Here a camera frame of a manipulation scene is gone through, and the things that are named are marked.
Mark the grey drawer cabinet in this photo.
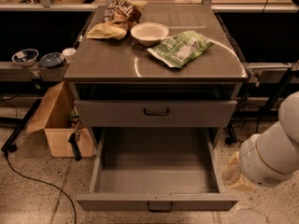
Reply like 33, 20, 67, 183
64, 4, 248, 140

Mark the dark blue bowl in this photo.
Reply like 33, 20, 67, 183
39, 52, 64, 68

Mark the blue white bowl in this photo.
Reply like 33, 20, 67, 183
11, 49, 39, 67

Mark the grey open bottom drawer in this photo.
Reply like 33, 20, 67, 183
77, 128, 238, 213

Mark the green chip bag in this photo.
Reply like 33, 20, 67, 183
148, 31, 213, 68

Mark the brown chip bag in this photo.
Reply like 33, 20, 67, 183
86, 0, 148, 40

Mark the black cable right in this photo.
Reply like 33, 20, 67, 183
224, 91, 261, 146

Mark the black tool in box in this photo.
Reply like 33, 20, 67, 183
68, 121, 82, 161

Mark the grey middle drawer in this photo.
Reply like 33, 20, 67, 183
75, 100, 236, 128

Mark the grey side shelf left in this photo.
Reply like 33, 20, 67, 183
0, 62, 67, 82

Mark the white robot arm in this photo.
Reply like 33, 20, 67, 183
222, 91, 299, 191

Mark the cardboard box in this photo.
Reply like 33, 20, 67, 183
25, 80, 95, 159

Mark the black floor cable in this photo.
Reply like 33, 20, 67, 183
3, 151, 78, 224

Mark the white paper cup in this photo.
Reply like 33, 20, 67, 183
63, 48, 77, 63

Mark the black pole on floor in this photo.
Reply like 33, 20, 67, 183
0, 99, 41, 153

